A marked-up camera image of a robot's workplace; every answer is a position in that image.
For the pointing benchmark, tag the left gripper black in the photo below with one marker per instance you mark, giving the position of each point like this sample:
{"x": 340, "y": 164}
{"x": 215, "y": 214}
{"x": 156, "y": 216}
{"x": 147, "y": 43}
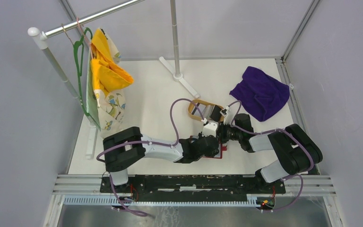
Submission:
{"x": 212, "y": 153}

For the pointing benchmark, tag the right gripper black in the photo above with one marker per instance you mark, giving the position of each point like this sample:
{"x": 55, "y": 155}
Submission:
{"x": 221, "y": 128}

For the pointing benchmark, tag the red card holder wallet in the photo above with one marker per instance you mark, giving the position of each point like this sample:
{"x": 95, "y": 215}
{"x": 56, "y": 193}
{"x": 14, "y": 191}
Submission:
{"x": 220, "y": 153}

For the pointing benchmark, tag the black credit card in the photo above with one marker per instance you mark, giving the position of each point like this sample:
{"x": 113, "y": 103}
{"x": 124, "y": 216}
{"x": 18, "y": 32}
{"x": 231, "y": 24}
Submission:
{"x": 216, "y": 114}

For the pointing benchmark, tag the oval wooden tray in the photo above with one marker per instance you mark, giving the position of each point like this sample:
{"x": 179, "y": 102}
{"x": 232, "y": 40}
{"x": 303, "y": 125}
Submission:
{"x": 193, "y": 110}

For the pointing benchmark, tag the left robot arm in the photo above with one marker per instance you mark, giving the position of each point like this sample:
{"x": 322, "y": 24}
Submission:
{"x": 127, "y": 147}

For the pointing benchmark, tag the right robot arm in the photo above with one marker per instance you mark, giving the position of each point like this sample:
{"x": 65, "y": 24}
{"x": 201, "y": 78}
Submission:
{"x": 296, "y": 152}

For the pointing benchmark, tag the silver credit card in tray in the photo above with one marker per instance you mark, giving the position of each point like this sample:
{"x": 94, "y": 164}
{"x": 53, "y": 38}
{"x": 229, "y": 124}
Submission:
{"x": 206, "y": 110}

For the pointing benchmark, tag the purple cloth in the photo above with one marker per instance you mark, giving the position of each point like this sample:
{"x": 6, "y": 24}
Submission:
{"x": 261, "y": 95}

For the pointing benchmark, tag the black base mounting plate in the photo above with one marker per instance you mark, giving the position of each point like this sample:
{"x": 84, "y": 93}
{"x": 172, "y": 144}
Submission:
{"x": 196, "y": 188}

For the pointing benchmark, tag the yellow dinosaur print garment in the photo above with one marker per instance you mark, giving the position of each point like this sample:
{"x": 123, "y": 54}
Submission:
{"x": 108, "y": 82}

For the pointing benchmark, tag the green clothes hanger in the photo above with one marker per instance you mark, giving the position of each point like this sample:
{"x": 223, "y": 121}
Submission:
{"x": 78, "y": 53}

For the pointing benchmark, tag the metal clothes rack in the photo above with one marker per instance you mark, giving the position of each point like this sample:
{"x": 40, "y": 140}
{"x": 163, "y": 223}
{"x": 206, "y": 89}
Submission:
{"x": 40, "y": 39}

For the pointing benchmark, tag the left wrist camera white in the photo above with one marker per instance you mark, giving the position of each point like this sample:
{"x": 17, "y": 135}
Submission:
{"x": 210, "y": 129}

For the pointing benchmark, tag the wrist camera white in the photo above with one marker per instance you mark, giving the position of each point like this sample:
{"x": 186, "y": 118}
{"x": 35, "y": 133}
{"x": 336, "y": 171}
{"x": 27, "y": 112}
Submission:
{"x": 226, "y": 115}
{"x": 210, "y": 129}

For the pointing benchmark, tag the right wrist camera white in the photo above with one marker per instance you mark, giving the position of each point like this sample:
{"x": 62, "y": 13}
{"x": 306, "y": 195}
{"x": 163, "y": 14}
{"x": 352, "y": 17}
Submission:
{"x": 226, "y": 115}

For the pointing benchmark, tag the white cable duct strip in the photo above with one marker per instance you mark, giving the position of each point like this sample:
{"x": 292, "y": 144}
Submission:
{"x": 110, "y": 200}

